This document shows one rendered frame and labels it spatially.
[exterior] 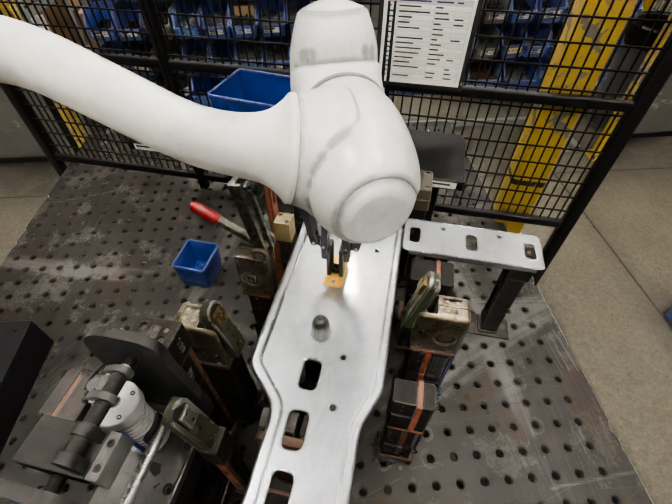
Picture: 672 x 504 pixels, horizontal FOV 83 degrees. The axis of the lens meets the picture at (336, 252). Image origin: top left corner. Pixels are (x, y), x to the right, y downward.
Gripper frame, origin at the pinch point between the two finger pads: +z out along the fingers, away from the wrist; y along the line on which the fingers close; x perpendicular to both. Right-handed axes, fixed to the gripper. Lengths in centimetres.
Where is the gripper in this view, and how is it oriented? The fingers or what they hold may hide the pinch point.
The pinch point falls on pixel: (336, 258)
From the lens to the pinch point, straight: 71.5
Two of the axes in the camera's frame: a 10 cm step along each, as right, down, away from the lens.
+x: 2.1, -7.3, 6.5
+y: 9.8, 1.5, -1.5
